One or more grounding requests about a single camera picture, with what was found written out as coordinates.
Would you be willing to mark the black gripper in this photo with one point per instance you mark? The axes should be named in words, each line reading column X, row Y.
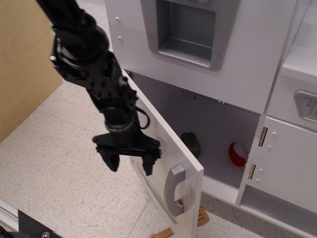
column 127, row 139

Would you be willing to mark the white low fridge door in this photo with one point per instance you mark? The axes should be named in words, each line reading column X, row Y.
column 169, row 110

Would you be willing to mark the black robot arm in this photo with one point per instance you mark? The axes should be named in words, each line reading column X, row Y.
column 81, row 56

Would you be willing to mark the green toy bell pepper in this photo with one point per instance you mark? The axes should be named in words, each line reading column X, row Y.
column 191, row 142

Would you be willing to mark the wooden slotted spatula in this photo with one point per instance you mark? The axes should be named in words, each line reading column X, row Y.
column 203, row 218

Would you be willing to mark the red toy cheese wedge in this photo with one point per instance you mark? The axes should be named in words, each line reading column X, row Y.
column 237, row 154

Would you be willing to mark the lower brass oven hinge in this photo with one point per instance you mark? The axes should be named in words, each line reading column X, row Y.
column 251, row 171

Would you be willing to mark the brass oven hinge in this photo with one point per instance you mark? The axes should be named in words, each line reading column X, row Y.
column 262, row 136
column 251, row 171

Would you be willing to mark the plywood panel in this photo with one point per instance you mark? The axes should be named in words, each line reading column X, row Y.
column 27, row 76

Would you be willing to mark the white toy kitchen cabinet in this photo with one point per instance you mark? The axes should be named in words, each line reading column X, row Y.
column 242, row 61

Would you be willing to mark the upper brass oven hinge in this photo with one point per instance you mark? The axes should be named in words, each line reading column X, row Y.
column 262, row 136

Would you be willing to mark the grey fridge door handle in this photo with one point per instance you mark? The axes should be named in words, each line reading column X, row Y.
column 176, row 175

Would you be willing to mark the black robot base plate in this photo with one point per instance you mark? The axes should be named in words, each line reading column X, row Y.
column 34, row 229

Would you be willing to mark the aluminium frame rail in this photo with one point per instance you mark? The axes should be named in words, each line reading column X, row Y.
column 9, row 216

